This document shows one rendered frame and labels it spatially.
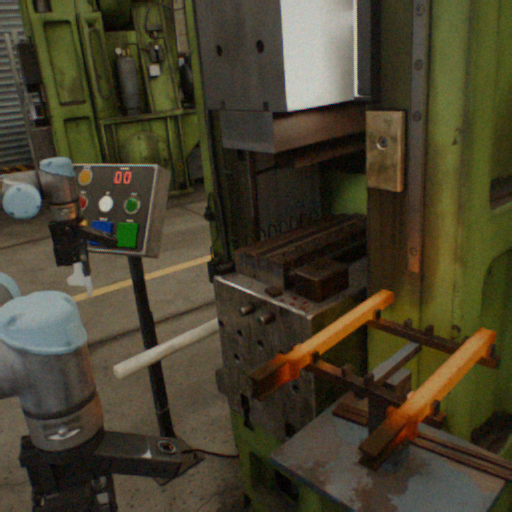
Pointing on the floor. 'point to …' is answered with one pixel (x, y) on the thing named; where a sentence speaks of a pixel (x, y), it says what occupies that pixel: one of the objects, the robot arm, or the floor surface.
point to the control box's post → (149, 341)
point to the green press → (111, 86)
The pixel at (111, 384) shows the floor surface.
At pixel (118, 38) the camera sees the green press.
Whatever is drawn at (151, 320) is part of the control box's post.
